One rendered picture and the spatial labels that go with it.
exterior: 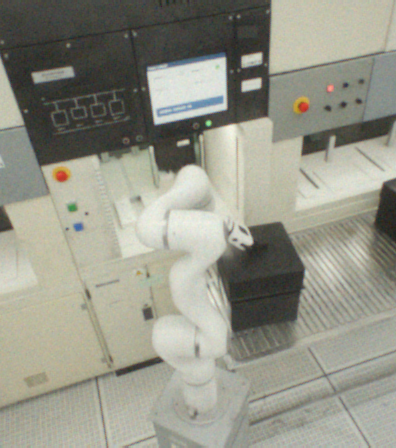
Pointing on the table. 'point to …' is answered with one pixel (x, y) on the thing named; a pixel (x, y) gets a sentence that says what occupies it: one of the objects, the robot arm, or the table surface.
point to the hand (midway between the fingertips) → (255, 245)
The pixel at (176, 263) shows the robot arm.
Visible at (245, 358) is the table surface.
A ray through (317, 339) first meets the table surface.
